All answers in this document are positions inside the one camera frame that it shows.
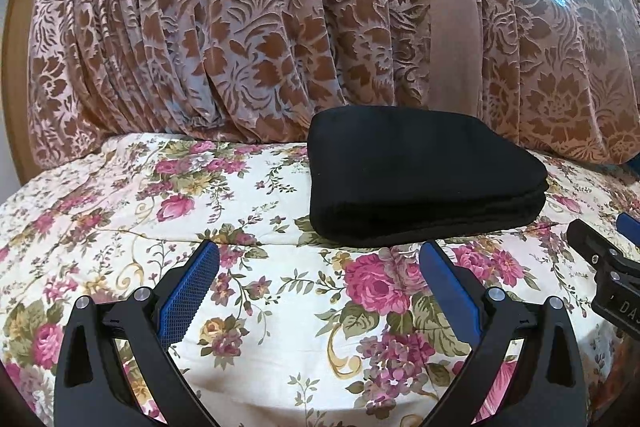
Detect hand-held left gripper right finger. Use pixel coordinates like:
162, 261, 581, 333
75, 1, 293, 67
419, 241, 588, 427

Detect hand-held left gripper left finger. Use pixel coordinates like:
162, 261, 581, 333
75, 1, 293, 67
52, 241, 221, 427

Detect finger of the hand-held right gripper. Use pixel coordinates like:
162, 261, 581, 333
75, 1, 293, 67
616, 212, 640, 242
566, 219, 626, 269

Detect black pants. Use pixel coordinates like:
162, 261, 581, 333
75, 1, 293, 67
306, 106, 547, 248

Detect floral bed blanket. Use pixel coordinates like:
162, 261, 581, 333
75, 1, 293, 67
0, 132, 640, 427

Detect brown floral patterned curtain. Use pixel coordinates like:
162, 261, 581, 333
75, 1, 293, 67
27, 0, 640, 180

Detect wooden headboard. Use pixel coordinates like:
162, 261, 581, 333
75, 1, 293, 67
0, 0, 36, 202

